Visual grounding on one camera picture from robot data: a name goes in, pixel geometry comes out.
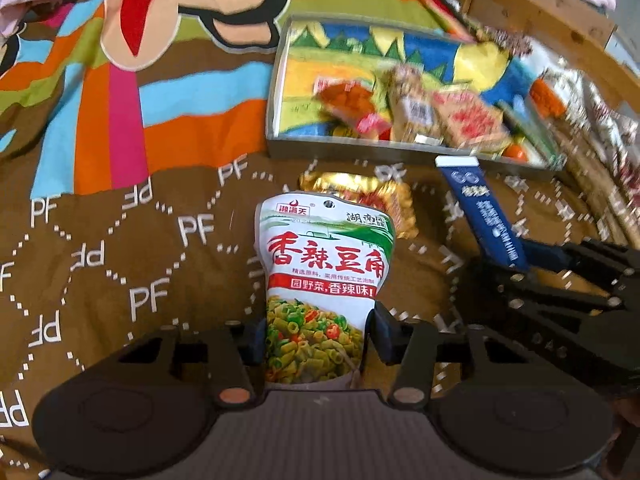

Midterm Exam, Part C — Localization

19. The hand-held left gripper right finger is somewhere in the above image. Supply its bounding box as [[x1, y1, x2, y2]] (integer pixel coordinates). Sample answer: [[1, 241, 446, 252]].
[[367, 302, 521, 408]]

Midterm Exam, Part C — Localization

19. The green sausage stick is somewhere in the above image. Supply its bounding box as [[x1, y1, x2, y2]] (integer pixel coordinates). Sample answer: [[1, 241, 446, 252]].
[[499, 101, 560, 162]]

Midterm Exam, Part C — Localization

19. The wooden bed frame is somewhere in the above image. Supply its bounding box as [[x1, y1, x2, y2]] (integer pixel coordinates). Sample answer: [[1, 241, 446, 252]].
[[457, 0, 640, 113]]

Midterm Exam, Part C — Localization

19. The floral cloth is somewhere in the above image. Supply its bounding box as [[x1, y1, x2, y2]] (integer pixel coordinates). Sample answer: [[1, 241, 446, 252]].
[[477, 25, 640, 163]]

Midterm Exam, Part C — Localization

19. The brown striped cloth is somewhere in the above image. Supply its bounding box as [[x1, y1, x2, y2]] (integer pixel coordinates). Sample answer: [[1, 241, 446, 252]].
[[547, 122, 640, 248]]

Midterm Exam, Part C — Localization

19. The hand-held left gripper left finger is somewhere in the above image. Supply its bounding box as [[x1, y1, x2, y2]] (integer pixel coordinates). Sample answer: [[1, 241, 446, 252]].
[[117, 320, 266, 409]]

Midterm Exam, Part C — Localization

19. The orange clear snack packet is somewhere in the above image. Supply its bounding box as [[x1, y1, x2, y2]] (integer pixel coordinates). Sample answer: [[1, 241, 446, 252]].
[[314, 77, 395, 137]]

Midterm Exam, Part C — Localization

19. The blue white snack packet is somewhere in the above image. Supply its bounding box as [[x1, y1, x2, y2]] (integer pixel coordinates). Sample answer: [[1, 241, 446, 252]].
[[435, 155, 531, 271]]

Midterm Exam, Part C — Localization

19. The metal tray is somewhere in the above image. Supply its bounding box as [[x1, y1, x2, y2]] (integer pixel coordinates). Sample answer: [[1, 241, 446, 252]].
[[265, 12, 570, 182]]

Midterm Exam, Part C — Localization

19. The white green bean snack pouch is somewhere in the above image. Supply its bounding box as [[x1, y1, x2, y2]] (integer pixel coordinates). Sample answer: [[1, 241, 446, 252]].
[[254, 192, 397, 391]]

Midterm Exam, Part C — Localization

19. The dinosaur printed tray liner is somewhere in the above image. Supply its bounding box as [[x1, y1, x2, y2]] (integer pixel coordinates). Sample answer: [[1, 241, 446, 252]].
[[277, 19, 543, 141]]

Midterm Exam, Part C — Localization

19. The brown red-print snack packet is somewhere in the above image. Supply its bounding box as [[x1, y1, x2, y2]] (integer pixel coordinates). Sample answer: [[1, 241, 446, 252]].
[[431, 87, 507, 152]]

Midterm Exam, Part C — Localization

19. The gold snack packet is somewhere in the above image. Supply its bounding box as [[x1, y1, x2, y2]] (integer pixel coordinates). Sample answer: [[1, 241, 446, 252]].
[[299, 171, 419, 241]]

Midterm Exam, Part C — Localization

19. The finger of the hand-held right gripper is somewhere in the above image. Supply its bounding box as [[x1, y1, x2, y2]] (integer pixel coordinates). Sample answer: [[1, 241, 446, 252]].
[[522, 237, 633, 293], [492, 270, 626, 321]]

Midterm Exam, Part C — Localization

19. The clear barcode snack packet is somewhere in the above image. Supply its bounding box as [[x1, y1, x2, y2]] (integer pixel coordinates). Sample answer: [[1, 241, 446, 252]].
[[386, 66, 445, 145]]

